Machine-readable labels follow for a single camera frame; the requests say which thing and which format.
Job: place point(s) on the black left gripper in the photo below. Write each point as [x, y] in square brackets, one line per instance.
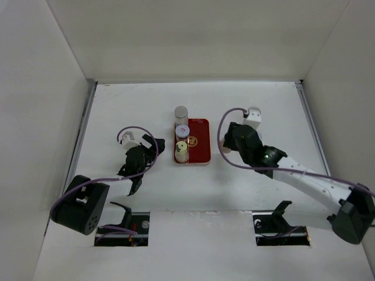
[152, 152]

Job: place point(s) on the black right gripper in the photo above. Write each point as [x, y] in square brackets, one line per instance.
[229, 139]

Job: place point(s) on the cream bottle yellow cap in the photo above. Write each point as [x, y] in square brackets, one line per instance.
[181, 152]

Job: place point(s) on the brown spice jar white lid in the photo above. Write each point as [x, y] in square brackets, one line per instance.
[182, 132]

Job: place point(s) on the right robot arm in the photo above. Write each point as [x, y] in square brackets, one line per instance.
[351, 205]

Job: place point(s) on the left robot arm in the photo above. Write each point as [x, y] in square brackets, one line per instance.
[81, 206]

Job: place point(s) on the white pepper bottle steel cap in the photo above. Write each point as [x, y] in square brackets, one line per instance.
[181, 115]

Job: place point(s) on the red tray with gold rim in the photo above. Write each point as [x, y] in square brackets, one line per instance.
[199, 142]

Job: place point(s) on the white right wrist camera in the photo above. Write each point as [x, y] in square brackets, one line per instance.
[252, 117]

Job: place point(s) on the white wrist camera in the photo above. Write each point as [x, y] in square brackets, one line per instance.
[252, 117]
[128, 140]

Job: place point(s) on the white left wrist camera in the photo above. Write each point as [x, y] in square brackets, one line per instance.
[128, 140]

